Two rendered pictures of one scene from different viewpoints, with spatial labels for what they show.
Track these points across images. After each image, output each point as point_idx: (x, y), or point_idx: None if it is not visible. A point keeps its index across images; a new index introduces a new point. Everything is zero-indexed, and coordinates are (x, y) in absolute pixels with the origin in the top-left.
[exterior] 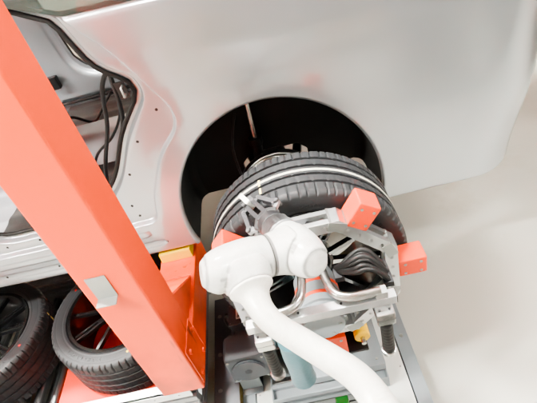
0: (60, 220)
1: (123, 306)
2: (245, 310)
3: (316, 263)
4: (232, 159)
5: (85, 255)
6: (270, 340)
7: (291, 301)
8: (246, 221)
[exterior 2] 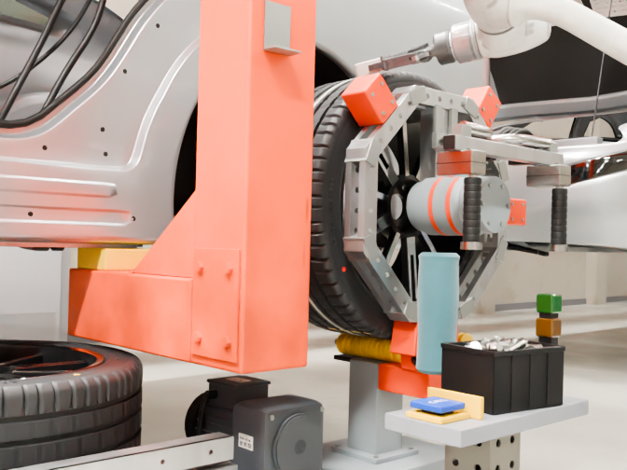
0: None
1: (284, 84)
2: (372, 214)
3: None
4: (176, 186)
5: None
6: (484, 151)
7: None
8: (401, 55)
